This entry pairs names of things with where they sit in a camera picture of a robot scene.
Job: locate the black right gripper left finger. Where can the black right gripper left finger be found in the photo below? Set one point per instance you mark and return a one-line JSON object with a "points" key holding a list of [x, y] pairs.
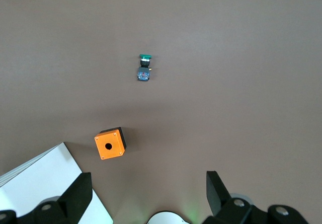
{"points": [[75, 196]]}

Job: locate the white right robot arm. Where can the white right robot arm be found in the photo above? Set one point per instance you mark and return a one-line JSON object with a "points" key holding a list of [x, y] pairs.
{"points": [[167, 219]]}

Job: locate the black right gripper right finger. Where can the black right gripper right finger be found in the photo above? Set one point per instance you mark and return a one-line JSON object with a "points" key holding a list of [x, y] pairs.
{"points": [[219, 198]]}

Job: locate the green mushroom push button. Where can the green mushroom push button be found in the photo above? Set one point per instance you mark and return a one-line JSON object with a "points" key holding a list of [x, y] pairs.
{"points": [[144, 73]]}

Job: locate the orange button enclosure box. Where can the orange button enclosure box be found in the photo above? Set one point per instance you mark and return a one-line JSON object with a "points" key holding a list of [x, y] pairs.
{"points": [[108, 146]]}

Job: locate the brown table mat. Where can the brown table mat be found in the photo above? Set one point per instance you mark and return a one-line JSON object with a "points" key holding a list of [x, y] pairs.
{"points": [[201, 95]]}

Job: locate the white drawer cabinet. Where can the white drawer cabinet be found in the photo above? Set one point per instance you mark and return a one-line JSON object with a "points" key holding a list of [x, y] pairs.
{"points": [[37, 178]]}

